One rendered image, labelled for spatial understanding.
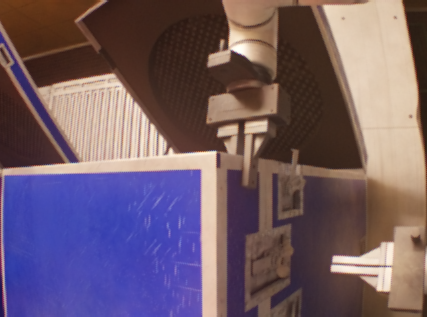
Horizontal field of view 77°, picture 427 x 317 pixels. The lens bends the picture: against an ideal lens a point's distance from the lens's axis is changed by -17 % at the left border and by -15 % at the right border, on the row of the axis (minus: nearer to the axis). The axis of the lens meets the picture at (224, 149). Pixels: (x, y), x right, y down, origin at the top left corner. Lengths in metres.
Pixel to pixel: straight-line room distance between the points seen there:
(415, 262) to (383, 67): 1.47
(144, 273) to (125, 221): 0.10
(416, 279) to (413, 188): 1.31
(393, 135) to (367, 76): 0.36
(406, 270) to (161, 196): 0.39
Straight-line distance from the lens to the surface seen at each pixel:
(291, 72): 1.28
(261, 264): 0.56
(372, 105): 1.79
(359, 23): 1.97
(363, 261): 0.54
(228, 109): 0.50
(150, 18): 1.35
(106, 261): 0.63
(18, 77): 1.89
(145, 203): 0.52
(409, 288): 0.51
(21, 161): 2.53
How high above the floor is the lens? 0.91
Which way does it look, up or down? 7 degrees up
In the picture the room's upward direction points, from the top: straight up
